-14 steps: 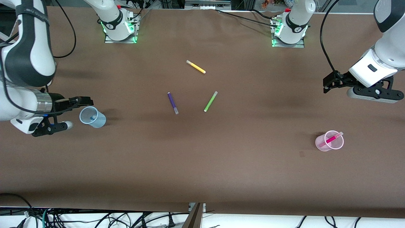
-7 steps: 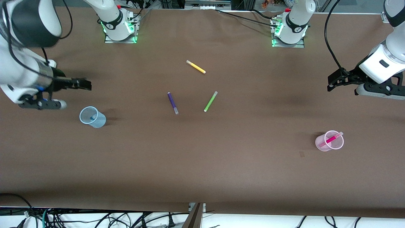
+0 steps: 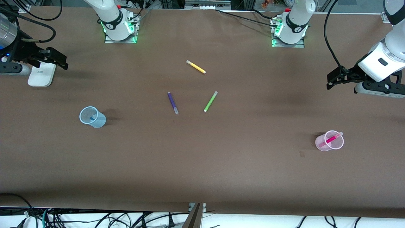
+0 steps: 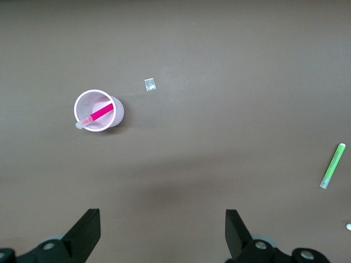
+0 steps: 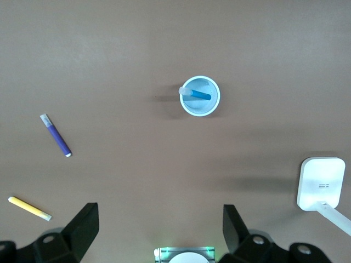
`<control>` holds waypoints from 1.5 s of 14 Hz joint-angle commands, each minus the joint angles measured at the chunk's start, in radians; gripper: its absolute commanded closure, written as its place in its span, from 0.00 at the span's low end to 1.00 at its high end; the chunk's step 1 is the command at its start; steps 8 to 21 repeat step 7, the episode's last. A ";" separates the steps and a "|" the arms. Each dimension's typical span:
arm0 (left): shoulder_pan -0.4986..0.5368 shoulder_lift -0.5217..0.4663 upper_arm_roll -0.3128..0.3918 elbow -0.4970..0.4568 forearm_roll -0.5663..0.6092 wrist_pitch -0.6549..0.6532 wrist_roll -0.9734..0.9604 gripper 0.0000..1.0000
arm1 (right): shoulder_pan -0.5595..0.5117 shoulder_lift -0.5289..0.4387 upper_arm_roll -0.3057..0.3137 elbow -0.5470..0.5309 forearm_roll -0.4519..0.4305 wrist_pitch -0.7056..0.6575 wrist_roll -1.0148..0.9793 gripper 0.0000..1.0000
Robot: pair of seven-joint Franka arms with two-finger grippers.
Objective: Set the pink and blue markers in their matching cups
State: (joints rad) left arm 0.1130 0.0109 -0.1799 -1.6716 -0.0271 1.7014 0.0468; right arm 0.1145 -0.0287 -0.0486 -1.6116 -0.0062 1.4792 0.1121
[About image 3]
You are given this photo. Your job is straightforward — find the yellow marker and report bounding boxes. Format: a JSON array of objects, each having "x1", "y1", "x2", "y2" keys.
[{"x1": 186, "y1": 60, "x2": 206, "y2": 74}]

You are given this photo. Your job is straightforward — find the grey aluminium frame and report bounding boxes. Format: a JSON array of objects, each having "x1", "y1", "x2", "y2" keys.
[{"x1": 185, "y1": 0, "x2": 232, "y2": 10}]

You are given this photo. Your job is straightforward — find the pink plastic cup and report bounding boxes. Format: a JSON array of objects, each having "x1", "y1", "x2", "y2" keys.
[{"x1": 315, "y1": 130, "x2": 344, "y2": 152}]

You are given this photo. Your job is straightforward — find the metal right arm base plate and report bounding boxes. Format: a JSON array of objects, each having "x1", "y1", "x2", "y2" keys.
[{"x1": 104, "y1": 13, "x2": 139, "y2": 44}]

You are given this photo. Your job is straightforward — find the green marker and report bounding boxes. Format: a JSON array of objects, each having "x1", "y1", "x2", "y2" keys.
[{"x1": 203, "y1": 91, "x2": 218, "y2": 112}]

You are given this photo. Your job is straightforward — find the blue plastic cup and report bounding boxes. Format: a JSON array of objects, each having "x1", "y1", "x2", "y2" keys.
[{"x1": 79, "y1": 106, "x2": 107, "y2": 129}]

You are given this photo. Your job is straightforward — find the black cable on table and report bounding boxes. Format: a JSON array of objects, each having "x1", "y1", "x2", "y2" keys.
[{"x1": 215, "y1": 9, "x2": 276, "y2": 25}]

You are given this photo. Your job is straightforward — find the black cable with plug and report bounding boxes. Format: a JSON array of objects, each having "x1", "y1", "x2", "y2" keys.
[{"x1": 142, "y1": 212, "x2": 190, "y2": 228}]

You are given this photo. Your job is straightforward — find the pink marker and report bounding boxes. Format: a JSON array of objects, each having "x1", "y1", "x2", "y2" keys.
[{"x1": 319, "y1": 132, "x2": 344, "y2": 148}]

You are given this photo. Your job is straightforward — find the black looped floor cable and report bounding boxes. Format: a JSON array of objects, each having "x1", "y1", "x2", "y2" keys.
[{"x1": 0, "y1": 193, "x2": 34, "y2": 219}]

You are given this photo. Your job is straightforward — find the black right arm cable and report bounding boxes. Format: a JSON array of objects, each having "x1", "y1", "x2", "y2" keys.
[{"x1": 0, "y1": 0, "x2": 63, "y2": 43}]

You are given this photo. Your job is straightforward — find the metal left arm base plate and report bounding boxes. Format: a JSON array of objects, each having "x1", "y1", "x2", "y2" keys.
[{"x1": 271, "y1": 17, "x2": 306, "y2": 48}]

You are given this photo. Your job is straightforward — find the brown wooden post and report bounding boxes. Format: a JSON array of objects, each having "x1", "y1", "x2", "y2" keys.
[{"x1": 182, "y1": 203, "x2": 204, "y2": 228}]

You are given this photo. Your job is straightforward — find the purple marker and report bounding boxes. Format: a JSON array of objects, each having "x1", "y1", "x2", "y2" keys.
[{"x1": 167, "y1": 92, "x2": 179, "y2": 115}]

